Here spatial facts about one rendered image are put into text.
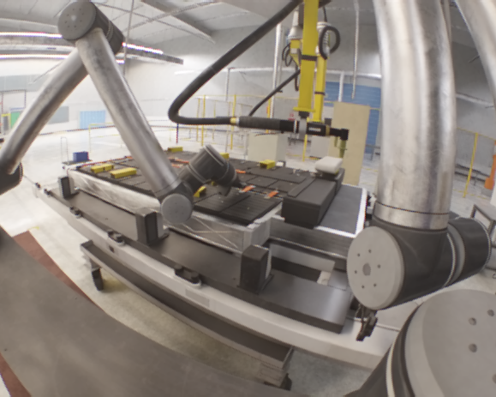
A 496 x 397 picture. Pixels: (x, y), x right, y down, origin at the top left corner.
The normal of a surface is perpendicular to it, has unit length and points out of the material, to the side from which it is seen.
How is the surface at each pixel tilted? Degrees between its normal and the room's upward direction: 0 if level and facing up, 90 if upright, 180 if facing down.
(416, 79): 84
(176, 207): 90
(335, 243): 90
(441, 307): 6
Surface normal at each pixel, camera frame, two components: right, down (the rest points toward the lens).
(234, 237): -0.46, 0.25
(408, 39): -0.68, 0.09
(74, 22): 0.19, 0.33
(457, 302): 0.05, -0.97
